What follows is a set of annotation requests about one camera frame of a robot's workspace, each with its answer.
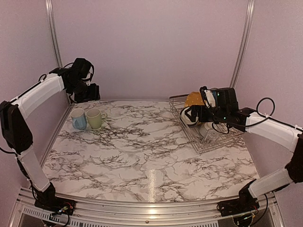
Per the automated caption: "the light green mug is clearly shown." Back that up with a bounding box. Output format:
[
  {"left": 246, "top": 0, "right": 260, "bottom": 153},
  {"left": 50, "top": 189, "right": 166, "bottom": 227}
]
[{"left": 86, "top": 108, "right": 107, "bottom": 130}]

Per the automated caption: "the clear glass cup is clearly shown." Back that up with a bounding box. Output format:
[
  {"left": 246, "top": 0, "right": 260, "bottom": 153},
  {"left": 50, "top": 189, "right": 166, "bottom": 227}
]
[{"left": 204, "top": 129, "right": 219, "bottom": 144}]

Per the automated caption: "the metal wire dish rack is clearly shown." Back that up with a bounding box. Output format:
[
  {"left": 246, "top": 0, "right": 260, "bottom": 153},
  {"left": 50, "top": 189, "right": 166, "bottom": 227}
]
[{"left": 169, "top": 95, "right": 246, "bottom": 154}]

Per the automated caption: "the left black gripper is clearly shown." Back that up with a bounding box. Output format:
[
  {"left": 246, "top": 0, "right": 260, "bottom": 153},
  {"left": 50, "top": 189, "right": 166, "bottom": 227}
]
[{"left": 68, "top": 79, "right": 100, "bottom": 103}]

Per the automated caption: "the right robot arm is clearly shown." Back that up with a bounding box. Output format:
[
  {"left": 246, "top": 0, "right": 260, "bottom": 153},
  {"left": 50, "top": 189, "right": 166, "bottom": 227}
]
[{"left": 180, "top": 87, "right": 303, "bottom": 212}]

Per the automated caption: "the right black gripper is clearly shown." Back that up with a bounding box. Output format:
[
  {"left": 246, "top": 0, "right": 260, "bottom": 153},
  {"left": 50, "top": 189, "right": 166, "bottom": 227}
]
[{"left": 185, "top": 105, "right": 229, "bottom": 123}]

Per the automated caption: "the yellow dotted plate front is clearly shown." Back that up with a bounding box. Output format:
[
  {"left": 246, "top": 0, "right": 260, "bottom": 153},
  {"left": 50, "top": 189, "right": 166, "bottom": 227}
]
[{"left": 184, "top": 92, "right": 204, "bottom": 107}]

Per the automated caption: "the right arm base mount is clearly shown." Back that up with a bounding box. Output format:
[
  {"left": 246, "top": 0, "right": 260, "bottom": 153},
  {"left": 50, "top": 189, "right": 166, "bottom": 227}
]
[{"left": 216, "top": 179, "right": 260, "bottom": 217}]

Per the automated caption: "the aluminium frame post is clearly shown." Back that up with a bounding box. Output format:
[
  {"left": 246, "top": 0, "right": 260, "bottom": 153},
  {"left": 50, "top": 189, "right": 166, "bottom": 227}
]
[
  {"left": 45, "top": 0, "right": 72, "bottom": 105},
  {"left": 230, "top": 0, "right": 256, "bottom": 89}
]

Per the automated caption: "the right aluminium frame post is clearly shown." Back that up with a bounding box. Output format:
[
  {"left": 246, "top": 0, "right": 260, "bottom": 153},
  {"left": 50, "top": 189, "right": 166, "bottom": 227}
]
[{"left": 230, "top": 0, "right": 256, "bottom": 89}]

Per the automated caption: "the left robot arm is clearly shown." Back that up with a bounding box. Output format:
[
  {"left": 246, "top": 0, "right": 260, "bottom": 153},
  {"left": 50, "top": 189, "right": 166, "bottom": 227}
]
[{"left": 0, "top": 58, "right": 100, "bottom": 210}]

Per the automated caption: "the small white ribbed bowl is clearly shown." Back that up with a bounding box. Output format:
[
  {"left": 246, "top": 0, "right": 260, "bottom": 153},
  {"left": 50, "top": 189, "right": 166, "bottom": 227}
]
[{"left": 199, "top": 122, "right": 215, "bottom": 137}]

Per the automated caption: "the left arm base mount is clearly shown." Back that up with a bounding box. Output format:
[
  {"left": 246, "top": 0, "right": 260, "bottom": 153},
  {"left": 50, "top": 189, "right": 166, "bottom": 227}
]
[{"left": 32, "top": 184, "right": 76, "bottom": 215}]

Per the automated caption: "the white saucer dark rim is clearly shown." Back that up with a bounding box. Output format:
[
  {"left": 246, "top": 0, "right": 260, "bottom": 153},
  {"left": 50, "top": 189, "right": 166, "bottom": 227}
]
[{"left": 180, "top": 107, "right": 198, "bottom": 127}]

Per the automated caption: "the left aluminium frame post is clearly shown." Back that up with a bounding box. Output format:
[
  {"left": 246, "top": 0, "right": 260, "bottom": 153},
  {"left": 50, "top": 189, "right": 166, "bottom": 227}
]
[{"left": 45, "top": 0, "right": 72, "bottom": 105}]

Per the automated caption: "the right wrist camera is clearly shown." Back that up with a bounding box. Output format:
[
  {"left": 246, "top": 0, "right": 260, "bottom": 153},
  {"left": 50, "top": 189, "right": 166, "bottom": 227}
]
[{"left": 199, "top": 86, "right": 216, "bottom": 108}]

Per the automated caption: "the front aluminium frame rail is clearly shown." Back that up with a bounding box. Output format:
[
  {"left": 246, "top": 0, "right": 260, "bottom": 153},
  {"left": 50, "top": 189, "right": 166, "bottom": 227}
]
[{"left": 9, "top": 188, "right": 285, "bottom": 227}]

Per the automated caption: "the light blue mug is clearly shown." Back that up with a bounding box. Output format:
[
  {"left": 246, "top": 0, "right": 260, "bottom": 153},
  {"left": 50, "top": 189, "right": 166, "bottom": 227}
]
[{"left": 71, "top": 108, "right": 87, "bottom": 130}]

